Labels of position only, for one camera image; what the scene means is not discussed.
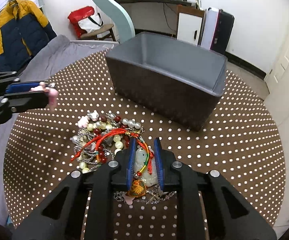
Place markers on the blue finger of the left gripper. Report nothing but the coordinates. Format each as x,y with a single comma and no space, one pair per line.
21,102
21,87

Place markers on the yellow navy puffer jacket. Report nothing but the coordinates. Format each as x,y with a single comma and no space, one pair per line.
24,31

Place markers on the teal curved bed frame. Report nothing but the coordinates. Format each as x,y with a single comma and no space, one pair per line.
120,17

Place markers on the white black suitcase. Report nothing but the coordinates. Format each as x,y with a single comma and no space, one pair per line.
216,30

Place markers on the pink plush charm keychain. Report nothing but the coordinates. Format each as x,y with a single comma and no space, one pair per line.
51,92

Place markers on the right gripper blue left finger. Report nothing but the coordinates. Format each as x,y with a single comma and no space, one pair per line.
131,162

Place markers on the red shopping bag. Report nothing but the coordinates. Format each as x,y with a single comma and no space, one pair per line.
75,16

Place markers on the white tote bag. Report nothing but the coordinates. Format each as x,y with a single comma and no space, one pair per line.
91,23

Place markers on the brown polka dot tablecloth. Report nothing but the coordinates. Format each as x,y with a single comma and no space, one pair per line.
65,171

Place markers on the embroidered orange charm pouch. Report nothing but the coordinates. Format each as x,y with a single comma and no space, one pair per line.
138,189

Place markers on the white brown small cabinet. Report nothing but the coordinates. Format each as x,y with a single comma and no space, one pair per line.
189,24

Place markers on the dark wall desk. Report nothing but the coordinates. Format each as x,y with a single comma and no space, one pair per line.
154,16

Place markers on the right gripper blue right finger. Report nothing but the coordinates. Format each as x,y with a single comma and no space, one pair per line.
159,163

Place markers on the dark grey storage box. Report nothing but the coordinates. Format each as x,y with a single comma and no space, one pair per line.
175,79

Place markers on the wooden stool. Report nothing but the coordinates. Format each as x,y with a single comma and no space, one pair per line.
94,34

